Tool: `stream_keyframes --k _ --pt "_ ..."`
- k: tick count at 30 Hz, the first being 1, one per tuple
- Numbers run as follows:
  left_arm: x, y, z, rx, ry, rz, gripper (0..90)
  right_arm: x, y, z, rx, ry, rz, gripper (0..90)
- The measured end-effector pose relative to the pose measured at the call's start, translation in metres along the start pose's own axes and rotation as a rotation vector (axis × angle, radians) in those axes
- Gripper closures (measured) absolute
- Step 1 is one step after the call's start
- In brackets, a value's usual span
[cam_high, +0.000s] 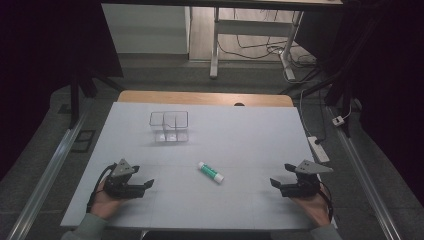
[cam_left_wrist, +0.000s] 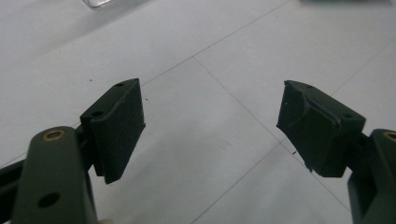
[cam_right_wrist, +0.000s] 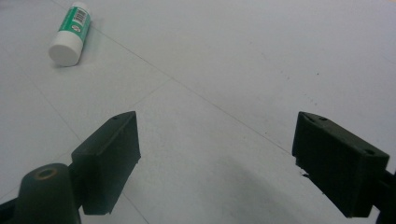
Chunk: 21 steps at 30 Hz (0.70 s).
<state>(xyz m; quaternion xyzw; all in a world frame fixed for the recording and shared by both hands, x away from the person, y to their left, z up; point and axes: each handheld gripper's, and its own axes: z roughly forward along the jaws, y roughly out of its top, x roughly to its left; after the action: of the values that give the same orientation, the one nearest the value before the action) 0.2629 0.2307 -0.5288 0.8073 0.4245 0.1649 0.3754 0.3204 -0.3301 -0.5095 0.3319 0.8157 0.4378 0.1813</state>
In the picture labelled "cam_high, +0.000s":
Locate clear plastic organizer box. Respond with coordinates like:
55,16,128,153
148,110,190,144

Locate black rectangular floor frame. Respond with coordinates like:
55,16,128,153
70,129,97,154

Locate white cable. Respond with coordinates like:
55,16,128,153
298,88,313,138

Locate white metal desk frame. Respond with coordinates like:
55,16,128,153
209,6,305,82

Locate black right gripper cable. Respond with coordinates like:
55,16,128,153
318,180,335,224

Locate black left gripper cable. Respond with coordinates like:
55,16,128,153
85,162,118,214

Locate white power strip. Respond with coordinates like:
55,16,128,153
306,135,331,164

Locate person's left hand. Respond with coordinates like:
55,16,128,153
89,176,127,221

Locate aluminium rail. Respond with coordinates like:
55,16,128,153
326,105,403,240
6,99,96,240

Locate green and white glue stick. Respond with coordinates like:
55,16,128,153
197,161,225,185

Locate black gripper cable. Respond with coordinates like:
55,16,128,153
85,162,118,214
318,180,335,224

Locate white cabinet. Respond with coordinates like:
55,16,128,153
101,3,192,56

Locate person's right hand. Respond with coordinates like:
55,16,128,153
289,185,332,228

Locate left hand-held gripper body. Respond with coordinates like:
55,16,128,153
102,158,148,200

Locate black floor cables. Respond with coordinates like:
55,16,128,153
218,8,321,84

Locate black stand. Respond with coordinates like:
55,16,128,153
279,49,361,138
68,68,126,130

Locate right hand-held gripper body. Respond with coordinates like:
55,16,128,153
279,159,334,199

